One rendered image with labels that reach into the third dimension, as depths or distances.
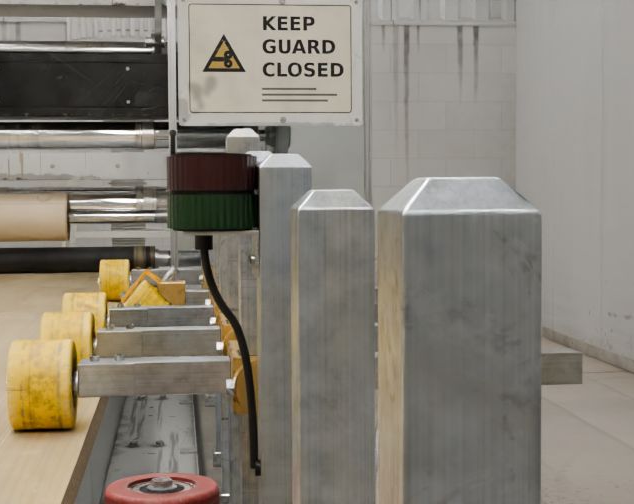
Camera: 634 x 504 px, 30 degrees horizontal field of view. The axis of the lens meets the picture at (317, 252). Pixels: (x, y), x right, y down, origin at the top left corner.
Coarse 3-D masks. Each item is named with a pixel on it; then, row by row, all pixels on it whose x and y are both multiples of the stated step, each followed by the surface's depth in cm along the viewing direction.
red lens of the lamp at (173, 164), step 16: (176, 160) 77; (192, 160) 77; (208, 160) 77; (224, 160) 77; (240, 160) 77; (256, 160) 79; (176, 176) 78; (192, 176) 77; (208, 176) 77; (224, 176) 77; (240, 176) 77; (256, 176) 79
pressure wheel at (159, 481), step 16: (128, 480) 86; (144, 480) 86; (160, 480) 84; (176, 480) 87; (192, 480) 86; (208, 480) 86; (112, 496) 82; (128, 496) 81; (144, 496) 81; (160, 496) 81; (176, 496) 81; (192, 496) 81; (208, 496) 82
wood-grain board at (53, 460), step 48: (0, 288) 264; (48, 288) 263; (96, 288) 262; (0, 336) 176; (0, 384) 133; (0, 432) 106; (48, 432) 106; (96, 432) 117; (0, 480) 89; (48, 480) 89
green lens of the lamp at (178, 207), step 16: (176, 208) 78; (192, 208) 77; (208, 208) 77; (224, 208) 77; (240, 208) 78; (256, 208) 79; (176, 224) 78; (192, 224) 77; (208, 224) 77; (224, 224) 77; (240, 224) 78; (256, 224) 79
